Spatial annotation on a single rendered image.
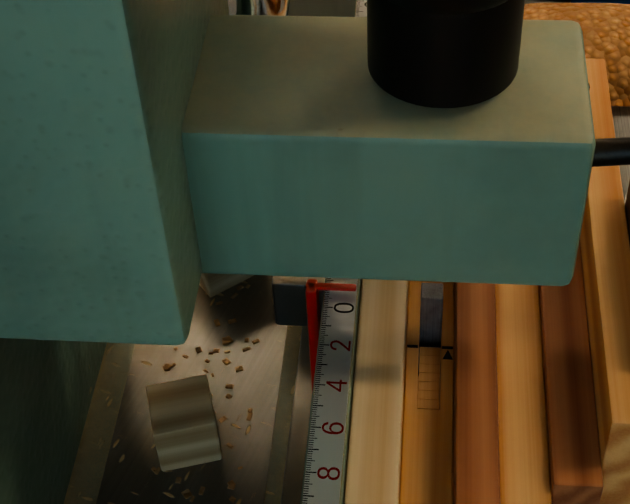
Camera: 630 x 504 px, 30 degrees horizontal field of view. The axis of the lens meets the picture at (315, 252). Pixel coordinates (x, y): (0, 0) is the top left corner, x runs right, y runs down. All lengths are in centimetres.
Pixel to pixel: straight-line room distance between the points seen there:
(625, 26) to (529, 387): 28
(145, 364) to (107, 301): 27
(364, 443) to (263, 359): 23
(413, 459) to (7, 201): 18
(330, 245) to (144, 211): 8
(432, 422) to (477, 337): 4
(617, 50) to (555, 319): 23
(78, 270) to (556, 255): 16
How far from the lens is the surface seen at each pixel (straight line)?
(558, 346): 48
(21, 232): 39
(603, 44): 68
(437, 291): 48
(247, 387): 66
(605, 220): 50
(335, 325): 48
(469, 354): 47
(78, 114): 35
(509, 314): 50
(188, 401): 62
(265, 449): 64
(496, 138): 39
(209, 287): 70
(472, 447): 45
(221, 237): 43
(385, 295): 50
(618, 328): 46
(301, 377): 64
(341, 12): 110
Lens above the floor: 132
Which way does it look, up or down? 46 degrees down
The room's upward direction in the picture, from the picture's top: 3 degrees counter-clockwise
